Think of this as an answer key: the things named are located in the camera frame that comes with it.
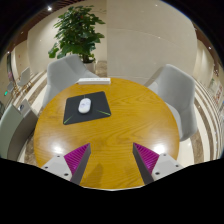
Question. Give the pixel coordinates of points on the group of distant grey chairs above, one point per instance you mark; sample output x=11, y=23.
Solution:
x=23, y=78

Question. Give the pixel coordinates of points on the grey shell chair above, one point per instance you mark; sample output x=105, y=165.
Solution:
x=176, y=93
x=61, y=75
x=13, y=130

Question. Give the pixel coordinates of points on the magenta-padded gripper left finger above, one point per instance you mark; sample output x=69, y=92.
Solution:
x=77, y=159

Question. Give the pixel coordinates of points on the black mouse pad green lines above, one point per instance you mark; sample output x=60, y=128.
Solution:
x=100, y=103

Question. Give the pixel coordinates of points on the white cartoon-print computer mouse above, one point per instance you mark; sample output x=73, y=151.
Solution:
x=84, y=105

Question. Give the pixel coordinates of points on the green potted plant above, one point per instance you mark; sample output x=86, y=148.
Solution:
x=78, y=30

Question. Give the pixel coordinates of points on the white power strip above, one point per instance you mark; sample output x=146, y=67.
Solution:
x=94, y=81

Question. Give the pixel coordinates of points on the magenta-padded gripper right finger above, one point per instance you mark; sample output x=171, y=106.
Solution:
x=147, y=160

